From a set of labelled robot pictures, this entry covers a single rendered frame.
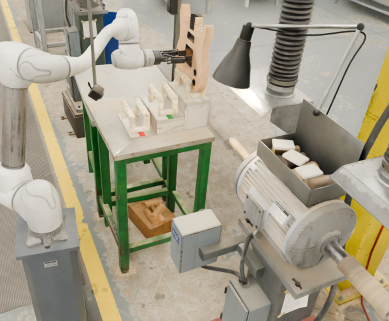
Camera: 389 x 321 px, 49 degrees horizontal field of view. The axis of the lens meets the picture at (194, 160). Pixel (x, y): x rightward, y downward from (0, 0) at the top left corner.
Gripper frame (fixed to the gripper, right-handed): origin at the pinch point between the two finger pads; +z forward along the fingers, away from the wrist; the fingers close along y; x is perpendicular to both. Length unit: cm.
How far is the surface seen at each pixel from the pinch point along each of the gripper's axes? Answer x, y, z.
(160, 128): -34.7, 14.0, -18.5
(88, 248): -133, -4, -57
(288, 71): 31, 92, -6
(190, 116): -29.8, 14.0, -1.6
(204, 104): -23.2, 13.9, 6.2
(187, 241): -24, 105, -43
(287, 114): 18, 98, -7
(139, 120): -37.9, -1.8, -25.6
